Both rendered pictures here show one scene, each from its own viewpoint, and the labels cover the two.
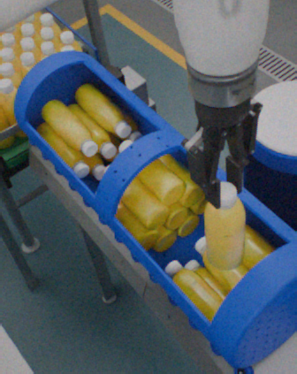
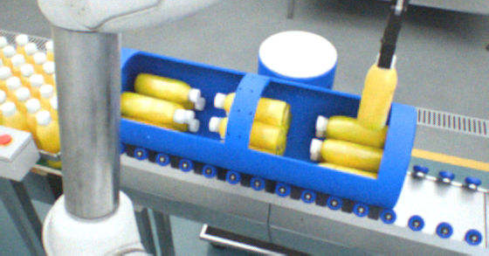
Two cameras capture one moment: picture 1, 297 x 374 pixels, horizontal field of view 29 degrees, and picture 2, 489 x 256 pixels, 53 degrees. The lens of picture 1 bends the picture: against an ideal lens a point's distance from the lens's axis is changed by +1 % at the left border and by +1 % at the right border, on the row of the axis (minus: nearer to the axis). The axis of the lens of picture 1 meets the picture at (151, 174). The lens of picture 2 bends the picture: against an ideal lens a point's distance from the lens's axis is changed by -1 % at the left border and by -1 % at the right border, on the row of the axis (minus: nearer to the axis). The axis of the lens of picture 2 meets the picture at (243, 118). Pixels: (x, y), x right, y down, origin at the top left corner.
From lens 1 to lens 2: 74 cm
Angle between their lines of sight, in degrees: 30
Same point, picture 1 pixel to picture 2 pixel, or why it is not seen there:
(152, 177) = (263, 107)
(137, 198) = (257, 128)
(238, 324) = (402, 162)
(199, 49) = not seen: outside the picture
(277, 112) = (283, 55)
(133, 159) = (249, 95)
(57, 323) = not seen: outside the picture
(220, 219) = (389, 79)
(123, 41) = not seen: hidden behind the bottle
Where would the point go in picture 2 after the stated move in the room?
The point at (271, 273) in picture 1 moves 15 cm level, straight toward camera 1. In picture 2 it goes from (403, 121) to (441, 162)
